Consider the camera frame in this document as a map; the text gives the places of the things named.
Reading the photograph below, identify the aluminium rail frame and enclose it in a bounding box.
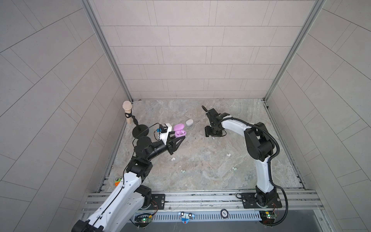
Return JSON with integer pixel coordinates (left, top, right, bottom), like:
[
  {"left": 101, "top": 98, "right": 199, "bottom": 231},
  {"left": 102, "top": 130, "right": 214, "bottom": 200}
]
[{"left": 81, "top": 189, "right": 324, "bottom": 215}]

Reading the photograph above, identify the pink earbud charging case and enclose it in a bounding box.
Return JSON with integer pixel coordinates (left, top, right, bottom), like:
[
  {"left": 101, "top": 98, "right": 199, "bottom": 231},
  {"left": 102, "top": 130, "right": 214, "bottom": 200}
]
[{"left": 174, "top": 124, "right": 186, "bottom": 138}]

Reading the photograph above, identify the green circuit board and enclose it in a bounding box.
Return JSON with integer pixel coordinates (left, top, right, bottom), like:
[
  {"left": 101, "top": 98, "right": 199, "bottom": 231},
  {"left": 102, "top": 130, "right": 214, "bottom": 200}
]
[
  {"left": 259, "top": 211, "right": 277, "bottom": 225},
  {"left": 134, "top": 213, "right": 154, "bottom": 228}
]

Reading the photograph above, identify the blue white small device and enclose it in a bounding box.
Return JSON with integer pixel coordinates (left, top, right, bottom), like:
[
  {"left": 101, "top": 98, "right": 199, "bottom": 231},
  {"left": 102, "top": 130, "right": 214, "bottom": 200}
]
[{"left": 178, "top": 212, "right": 195, "bottom": 224}]

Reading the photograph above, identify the round black sticker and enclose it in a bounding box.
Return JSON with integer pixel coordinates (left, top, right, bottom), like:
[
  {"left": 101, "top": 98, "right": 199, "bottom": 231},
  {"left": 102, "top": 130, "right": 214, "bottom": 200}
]
[{"left": 220, "top": 209, "right": 229, "bottom": 219}]

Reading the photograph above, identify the orange green small toy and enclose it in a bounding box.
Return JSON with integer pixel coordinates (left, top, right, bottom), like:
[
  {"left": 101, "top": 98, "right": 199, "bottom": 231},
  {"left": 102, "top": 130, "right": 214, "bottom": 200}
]
[{"left": 115, "top": 177, "right": 123, "bottom": 187}]

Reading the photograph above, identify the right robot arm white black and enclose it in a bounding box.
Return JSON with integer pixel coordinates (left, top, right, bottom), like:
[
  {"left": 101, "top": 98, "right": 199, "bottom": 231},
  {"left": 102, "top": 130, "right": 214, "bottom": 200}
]
[{"left": 202, "top": 106, "right": 282, "bottom": 208}]

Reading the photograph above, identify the beige microphone on black stand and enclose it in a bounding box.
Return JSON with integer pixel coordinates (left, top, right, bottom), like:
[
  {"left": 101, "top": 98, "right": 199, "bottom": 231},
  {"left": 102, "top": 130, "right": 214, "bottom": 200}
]
[{"left": 122, "top": 101, "right": 149, "bottom": 139}]

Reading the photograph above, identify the left green circuit board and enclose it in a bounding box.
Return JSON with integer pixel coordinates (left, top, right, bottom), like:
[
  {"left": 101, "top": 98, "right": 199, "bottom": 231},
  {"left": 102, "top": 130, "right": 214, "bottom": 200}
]
[{"left": 134, "top": 213, "right": 154, "bottom": 228}]

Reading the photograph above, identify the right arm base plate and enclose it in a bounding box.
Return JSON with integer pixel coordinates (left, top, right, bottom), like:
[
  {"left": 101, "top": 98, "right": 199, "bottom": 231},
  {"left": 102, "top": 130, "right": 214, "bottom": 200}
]
[{"left": 238, "top": 192, "right": 283, "bottom": 209}]

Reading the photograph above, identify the right green circuit board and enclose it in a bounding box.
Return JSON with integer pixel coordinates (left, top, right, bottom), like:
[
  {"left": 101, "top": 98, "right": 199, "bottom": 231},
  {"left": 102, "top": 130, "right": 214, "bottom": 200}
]
[{"left": 259, "top": 211, "right": 277, "bottom": 225}]

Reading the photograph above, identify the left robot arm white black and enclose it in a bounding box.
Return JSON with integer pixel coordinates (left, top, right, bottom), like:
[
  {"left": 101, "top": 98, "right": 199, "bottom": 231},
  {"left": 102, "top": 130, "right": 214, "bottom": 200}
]
[{"left": 72, "top": 131, "right": 186, "bottom": 232}]

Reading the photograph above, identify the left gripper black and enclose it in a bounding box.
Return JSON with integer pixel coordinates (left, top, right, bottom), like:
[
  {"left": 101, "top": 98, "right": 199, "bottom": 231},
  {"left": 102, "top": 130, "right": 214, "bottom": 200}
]
[{"left": 144, "top": 132, "right": 184, "bottom": 162}]

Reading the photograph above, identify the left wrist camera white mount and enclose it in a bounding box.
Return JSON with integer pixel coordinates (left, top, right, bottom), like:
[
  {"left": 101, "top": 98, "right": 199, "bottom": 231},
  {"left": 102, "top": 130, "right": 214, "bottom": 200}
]
[{"left": 155, "top": 123, "right": 173, "bottom": 146}]

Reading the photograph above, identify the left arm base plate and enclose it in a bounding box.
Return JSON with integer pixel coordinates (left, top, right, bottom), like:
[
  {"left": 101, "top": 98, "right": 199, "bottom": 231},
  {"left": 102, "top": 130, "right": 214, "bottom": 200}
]
[{"left": 141, "top": 194, "right": 165, "bottom": 211}]

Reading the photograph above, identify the white earbud charging case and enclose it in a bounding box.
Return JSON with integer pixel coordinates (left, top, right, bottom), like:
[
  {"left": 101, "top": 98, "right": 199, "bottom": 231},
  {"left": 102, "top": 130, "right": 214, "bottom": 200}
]
[{"left": 185, "top": 119, "right": 194, "bottom": 127}]

